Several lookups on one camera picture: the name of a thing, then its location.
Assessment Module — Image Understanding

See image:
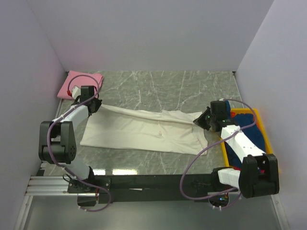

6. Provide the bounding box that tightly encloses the blue t shirt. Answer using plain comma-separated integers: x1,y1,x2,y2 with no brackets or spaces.
224,101,266,169

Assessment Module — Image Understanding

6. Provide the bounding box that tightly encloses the orange t shirt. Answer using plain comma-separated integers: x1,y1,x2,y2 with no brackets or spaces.
230,112,255,127

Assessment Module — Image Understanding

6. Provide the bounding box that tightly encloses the black base bar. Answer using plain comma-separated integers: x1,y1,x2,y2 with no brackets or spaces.
68,174,231,207

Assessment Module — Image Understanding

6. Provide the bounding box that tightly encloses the aluminium frame rail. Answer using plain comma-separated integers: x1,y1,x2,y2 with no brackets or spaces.
25,161,69,196

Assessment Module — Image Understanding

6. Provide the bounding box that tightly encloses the folded pink t shirt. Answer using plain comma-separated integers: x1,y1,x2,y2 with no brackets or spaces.
57,70,104,100

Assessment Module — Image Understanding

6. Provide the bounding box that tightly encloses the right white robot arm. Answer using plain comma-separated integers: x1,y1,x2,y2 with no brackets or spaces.
193,99,280,198

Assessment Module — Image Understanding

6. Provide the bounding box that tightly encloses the white t shirt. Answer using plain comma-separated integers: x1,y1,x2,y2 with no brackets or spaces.
80,105,208,155

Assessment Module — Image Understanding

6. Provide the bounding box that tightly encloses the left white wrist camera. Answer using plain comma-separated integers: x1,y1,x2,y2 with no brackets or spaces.
67,86,81,99

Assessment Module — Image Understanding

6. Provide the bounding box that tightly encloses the yellow plastic bin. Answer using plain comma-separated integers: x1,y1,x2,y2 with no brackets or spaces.
221,108,273,169

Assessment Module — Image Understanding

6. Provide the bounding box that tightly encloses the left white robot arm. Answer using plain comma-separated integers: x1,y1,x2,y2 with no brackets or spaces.
38,86,102,193

